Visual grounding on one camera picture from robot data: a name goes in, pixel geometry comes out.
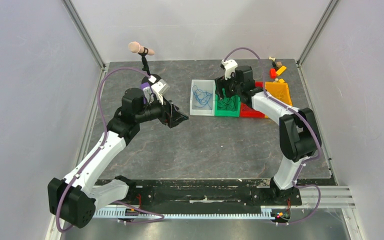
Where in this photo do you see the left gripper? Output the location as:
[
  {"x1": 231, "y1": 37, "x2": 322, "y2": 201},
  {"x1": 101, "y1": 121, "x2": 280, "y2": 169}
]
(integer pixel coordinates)
[{"x1": 135, "y1": 92, "x2": 188, "y2": 128}]

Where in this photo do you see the black cable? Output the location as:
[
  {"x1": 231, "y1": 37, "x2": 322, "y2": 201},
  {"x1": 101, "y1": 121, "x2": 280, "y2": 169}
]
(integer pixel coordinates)
[
  {"x1": 216, "y1": 87, "x2": 241, "y2": 114},
  {"x1": 216, "y1": 86, "x2": 233, "y2": 102}
]

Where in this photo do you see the blue cable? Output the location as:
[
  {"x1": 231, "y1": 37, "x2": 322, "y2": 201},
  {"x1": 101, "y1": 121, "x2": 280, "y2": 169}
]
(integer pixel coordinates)
[{"x1": 191, "y1": 85, "x2": 214, "y2": 110}]

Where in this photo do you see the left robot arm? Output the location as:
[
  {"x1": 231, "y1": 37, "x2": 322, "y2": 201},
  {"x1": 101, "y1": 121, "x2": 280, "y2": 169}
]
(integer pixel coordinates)
[{"x1": 47, "y1": 88, "x2": 189, "y2": 229}]

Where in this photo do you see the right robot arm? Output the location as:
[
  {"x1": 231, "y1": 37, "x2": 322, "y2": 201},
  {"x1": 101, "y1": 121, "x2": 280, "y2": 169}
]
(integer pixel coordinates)
[{"x1": 215, "y1": 60, "x2": 322, "y2": 204}]

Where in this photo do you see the green plastic bin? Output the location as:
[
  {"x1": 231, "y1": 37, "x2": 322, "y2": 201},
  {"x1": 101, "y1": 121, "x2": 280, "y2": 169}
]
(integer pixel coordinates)
[{"x1": 214, "y1": 90, "x2": 241, "y2": 118}]

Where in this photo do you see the red plastic bin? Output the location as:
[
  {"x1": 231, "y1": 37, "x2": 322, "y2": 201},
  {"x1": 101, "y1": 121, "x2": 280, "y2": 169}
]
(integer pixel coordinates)
[{"x1": 239, "y1": 81, "x2": 266, "y2": 119}]

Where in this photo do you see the white plastic bin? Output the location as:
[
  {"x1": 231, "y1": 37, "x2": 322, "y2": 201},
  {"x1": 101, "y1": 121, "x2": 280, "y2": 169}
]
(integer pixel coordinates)
[{"x1": 189, "y1": 79, "x2": 216, "y2": 117}]

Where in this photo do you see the purple metronome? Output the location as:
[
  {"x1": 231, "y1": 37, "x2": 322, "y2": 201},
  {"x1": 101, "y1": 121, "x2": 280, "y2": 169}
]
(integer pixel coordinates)
[{"x1": 140, "y1": 82, "x2": 153, "y2": 102}]

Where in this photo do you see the red toy block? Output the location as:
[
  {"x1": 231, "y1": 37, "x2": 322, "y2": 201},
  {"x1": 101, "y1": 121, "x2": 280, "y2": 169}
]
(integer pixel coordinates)
[{"x1": 269, "y1": 68, "x2": 277, "y2": 79}]

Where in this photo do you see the black microphone stand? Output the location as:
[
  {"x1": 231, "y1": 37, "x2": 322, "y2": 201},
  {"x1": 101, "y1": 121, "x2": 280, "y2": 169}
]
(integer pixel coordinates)
[{"x1": 140, "y1": 53, "x2": 162, "y2": 89}]

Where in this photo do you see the yellow plastic bin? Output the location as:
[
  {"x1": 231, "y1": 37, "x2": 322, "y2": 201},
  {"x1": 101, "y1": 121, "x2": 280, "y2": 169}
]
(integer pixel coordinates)
[{"x1": 265, "y1": 82, "x2": 293, "y2": 106}]

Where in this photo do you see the yellow toy block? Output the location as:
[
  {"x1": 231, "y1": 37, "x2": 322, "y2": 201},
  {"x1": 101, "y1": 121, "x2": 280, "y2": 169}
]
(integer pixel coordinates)
[{"x1": 276, "y1": 65, "x2": 287, "y2": 76}]

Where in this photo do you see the pink microphone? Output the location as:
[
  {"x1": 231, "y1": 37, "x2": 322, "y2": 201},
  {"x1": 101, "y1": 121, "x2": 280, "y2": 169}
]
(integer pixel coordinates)
[{"x1": 128, "y1": 41, "x2": 155, "y2": 56}]

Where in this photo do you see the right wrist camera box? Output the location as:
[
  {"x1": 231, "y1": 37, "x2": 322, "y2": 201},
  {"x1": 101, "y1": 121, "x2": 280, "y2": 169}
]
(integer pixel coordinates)
[{"x1": 221, "y1": 59, "x2": 238, "y2": 81}]

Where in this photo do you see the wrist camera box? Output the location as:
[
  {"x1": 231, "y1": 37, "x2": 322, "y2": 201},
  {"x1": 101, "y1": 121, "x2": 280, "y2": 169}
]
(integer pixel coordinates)
[
  {"x1": 151, "y1": 79, "x2": 170, "y2": 105},
  {"x1": 221, "y1": 59, "x2": 238, "y2": 81}
]

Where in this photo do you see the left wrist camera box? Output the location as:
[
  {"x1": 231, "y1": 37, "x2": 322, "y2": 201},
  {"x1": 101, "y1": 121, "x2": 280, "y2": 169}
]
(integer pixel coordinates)
[{"x1": 151, "y1": 79, "x2": 170, "y2": 105}]

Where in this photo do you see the right purple hose cable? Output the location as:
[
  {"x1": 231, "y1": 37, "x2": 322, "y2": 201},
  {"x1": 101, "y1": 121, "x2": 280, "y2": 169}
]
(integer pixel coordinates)
[{"x1": 222, "y1": 47, "x2": 323, "y2": 226}]

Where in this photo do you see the purple hose cable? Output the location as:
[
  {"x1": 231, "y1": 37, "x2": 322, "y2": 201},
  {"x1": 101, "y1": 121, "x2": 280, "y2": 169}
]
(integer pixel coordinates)
[
  {"x1": 55, "y1": 67, "x2": 165, "y2": 233},
  {"x1": 222, "y1": 47, "x2": 323, "y2": 226}
]

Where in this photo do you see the left purple hose cable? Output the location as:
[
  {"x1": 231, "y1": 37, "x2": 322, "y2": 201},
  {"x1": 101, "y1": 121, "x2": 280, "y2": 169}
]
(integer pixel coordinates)
[{"x1": 55, "y1": 67, "x2": 165, "y2": 233}]

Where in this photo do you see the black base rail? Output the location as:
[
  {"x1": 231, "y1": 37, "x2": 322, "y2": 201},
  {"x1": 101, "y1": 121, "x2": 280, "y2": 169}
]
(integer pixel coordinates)
[{"x1": 72, "y1": 178, "x2": 304, "y2": 216}]

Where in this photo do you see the white comb cable duct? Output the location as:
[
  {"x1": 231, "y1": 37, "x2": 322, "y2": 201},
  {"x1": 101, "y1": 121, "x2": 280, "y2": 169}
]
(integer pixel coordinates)
[{"x1": 93, "y1": 205, "x2": 275, "y2": 220}]

